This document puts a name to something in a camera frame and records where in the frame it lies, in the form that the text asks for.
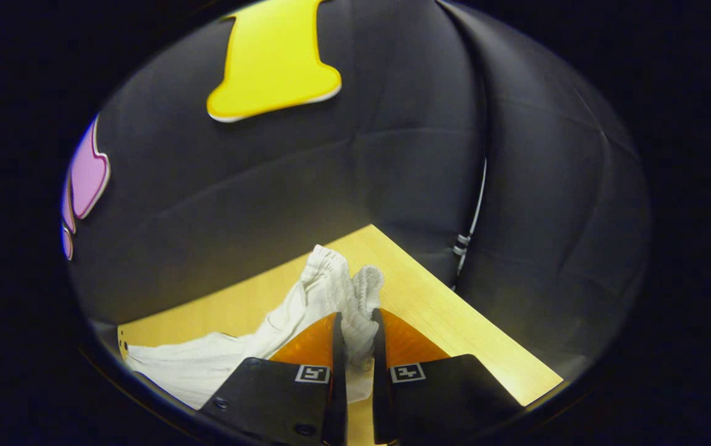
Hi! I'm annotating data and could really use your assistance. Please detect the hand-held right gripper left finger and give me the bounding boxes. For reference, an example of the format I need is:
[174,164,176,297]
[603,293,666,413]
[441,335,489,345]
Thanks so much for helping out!
[198,311,349,446]

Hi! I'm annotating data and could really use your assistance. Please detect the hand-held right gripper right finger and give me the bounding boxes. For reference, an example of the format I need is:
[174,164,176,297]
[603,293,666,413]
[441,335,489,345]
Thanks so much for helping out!
[370,308,525,445]

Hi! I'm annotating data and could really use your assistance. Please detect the white jeans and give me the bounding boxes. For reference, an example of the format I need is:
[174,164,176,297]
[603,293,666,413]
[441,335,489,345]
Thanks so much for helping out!
[125,245,385,411]

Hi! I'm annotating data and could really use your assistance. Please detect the black backdrop cloth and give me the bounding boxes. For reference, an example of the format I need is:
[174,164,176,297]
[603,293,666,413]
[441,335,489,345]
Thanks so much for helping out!
[61,0,652,382]

